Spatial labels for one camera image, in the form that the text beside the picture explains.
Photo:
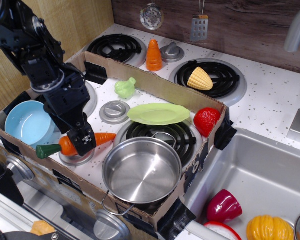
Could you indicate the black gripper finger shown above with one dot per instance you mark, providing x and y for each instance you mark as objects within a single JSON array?
[
  {"x": 61, "y": 125},
  {"x": 83, "y": 139}
]

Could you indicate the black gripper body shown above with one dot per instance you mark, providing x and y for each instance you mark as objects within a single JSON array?
[{"x": 68, "y": 101}]

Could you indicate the orange toy carrot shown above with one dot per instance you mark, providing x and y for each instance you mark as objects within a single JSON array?
[{"x": 66, "y": 147}]

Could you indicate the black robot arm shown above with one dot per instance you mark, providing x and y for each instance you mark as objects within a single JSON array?
[{"x": 27, "y": 43}]

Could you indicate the light green plate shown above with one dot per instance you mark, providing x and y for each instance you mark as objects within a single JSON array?
[{"x": 158, "y": 114}]

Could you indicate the red rimmed white plate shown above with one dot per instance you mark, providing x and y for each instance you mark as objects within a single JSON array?
[{"x": 223, "y": 230}]

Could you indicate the grey stove knob front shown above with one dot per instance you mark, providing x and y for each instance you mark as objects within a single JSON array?
[{"x": 76, "y": 160}]

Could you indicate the grey stove knob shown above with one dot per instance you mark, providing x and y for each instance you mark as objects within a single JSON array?
[
  {"x": 172, "y": 53},
  {"x": 76, "y": 160},
  {"x": 114, "y": 112}
]

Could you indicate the front left stove burner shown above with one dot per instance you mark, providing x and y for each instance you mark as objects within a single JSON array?
[{"x": 91, "y": 104}]

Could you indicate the stove burner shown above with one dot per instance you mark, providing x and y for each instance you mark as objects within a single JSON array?
[
  {"x": 182, "y": 136},
  {"x": 229, "y": 83},
  {"x": 91, "y": 104},
  {"x": 119, "y": 47}
]

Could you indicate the cardboard fence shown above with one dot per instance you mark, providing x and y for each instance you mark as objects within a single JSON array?
[{"x": 82, "y": 185}]

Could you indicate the light blue bowl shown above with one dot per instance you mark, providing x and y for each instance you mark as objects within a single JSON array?
[{"x": 29, "y": 123}]

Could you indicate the grey stove knob centre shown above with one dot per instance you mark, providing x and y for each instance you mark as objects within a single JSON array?
[{"x": 114, "y": 112}]

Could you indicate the light green toy vegetable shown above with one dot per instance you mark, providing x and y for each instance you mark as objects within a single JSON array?
[{"x": 125, "y": 89}]

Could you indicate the silver oven knob left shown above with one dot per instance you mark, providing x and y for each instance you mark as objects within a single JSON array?
[{"x": 21, "y": 172}]

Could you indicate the silver oven knob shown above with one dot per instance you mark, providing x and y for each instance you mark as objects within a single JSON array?
[
  {"x": 109, "y": 227},
  {"x": 21, "y": 172}
]

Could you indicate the stainless steel pot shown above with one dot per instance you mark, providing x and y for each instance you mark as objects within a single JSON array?
[{"x": 142, "y": 171}]

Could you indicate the back left stove burner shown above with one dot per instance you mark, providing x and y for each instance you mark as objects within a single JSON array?
[{"x": 119, "y": 47}]

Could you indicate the black device bottom left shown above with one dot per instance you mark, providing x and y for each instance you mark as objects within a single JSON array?
[{"x": 8, "y": 187}]

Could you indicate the silver oven knob right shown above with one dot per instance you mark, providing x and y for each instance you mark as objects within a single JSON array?
[{"x": 109, "y": 227}]

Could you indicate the orange toy cone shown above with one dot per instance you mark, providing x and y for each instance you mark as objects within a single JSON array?
[{"x": 153, "y": 58}]

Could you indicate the orange toy piece bottom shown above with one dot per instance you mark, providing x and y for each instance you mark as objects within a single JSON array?
[{"x": 41, "y": 228}]

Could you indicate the front right stove burner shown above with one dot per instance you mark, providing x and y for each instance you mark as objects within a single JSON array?
[{"x": 182, "y": 136}]

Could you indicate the grey stove knob back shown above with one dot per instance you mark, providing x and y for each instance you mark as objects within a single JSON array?
[{"x": 172, "y": 53}]

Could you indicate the hanging metal strainer spoon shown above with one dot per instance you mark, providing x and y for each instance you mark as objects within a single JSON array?
[{"x": 151, "y": 16}]

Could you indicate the red toy strawberry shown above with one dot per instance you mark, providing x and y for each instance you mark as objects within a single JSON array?
[{"x": 205, "y": 120}]

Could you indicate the yellow toy corn cob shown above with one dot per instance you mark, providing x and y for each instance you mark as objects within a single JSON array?
[{"x": 200, "y": 80}]

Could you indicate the hanging metal spatula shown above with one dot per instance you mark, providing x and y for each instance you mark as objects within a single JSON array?
[{"x": 199, "y": 24}]

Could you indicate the back right stove burner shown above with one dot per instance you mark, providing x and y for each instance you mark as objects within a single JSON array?
[{"x": 229, "y": 83}]

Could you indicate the dark red toy cup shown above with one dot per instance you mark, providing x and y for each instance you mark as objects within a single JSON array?
[{"x": 223, "y": 207}]

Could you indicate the metal sink basin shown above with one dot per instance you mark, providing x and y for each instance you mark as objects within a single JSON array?
[{"x": 262, "y": 174}]

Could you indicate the yellow toy pumpkin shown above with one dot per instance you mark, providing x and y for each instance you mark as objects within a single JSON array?
[{"x": 266, "y": 227}]

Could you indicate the grey faucet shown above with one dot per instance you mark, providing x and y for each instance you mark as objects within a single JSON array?
[{"x": 292, "y": 41}]

